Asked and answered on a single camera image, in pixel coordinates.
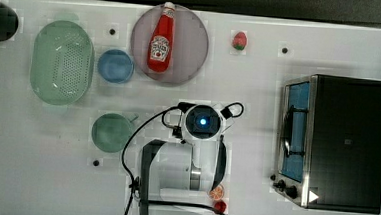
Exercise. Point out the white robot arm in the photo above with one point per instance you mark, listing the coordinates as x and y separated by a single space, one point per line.
176 178

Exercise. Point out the green mug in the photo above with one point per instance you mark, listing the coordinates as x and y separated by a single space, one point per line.
111 131

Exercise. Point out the red ketchup bottle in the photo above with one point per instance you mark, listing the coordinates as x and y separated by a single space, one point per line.
161 43

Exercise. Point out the grey round plate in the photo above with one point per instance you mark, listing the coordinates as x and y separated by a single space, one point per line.
190 45

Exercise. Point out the toy strawberry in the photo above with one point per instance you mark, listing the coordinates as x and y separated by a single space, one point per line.
239 41

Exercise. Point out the blue bowl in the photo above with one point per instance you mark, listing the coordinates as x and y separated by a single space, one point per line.
115 66

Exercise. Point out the toy orange half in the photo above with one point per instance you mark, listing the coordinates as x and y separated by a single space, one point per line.
217 193

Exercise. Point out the small red toy fruit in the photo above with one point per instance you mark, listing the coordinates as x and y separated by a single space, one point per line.
220 206

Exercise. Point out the green perforated colander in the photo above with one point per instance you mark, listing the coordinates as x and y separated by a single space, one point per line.
62 63

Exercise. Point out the black toaster oven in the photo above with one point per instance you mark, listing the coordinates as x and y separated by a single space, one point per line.
329 144

